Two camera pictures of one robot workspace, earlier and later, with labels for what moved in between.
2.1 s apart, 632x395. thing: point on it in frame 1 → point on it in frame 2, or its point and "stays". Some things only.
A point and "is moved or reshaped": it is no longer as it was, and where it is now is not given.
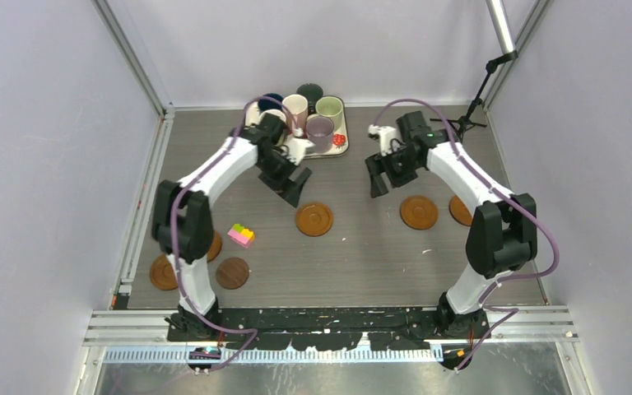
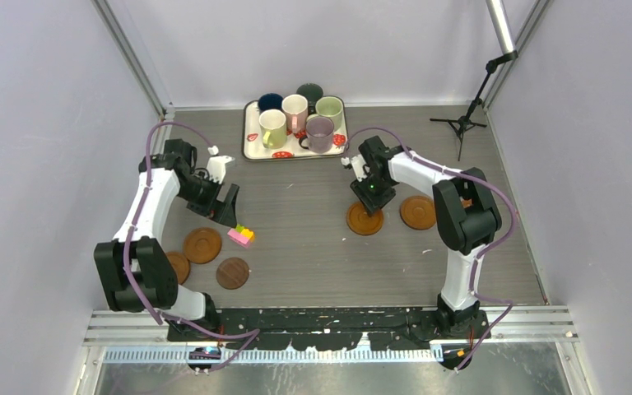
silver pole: x=499 y=20 stays
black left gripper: x=291 y=192 → x=223 y=212
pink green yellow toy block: x=241 y=235 stays
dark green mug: x=311 y=91 stays
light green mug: x=272 y=118 stays
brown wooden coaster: x=215 y=247 is moved or reshaped
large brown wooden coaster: x=314 y=219 → x=360 y=220
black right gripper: x=376 y=164 → x=372 y=201
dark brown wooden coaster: x=232 y=273 stays
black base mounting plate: x=328 y=328 stays
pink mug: x=298 y=106 stays
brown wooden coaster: x=419 y=212 stays
